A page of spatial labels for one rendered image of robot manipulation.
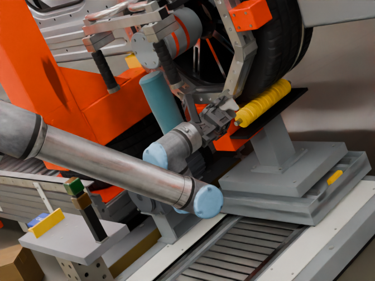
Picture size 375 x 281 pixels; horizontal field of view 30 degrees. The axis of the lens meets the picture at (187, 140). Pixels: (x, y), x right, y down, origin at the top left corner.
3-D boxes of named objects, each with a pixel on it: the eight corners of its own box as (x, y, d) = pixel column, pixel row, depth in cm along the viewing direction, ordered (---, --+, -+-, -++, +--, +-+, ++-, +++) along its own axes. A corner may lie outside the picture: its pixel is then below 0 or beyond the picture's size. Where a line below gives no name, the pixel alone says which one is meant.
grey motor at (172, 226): (251, 190, 281) (218, 114, 270) (180, 252, 259) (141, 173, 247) (221, 187, 296) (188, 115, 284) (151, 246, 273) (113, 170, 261)
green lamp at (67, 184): (85, 188, 200) (79, 177, 199) (75, 196, 198) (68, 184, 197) (78, 187, 203) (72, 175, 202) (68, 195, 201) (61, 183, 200)
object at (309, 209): (372, 171, 255) (364, 148, 252) (316, 228, 236) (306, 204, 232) (273, 165, 294) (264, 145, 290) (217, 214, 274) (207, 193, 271)
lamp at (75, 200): (93, 203, 202) (87, 191, 200) (82, 211, 200) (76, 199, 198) (86, 202, 205) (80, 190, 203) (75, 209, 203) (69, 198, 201)
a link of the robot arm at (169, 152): (149, 180, 200) (134, 150, 197) (178, 158, 206) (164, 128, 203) (168, 181, 192) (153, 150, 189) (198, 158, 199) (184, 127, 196)
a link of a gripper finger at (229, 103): (246, 106, 214) (227, 120, 209) (232, 94, 216) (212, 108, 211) (249, 99, 211) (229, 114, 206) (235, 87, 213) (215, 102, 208)
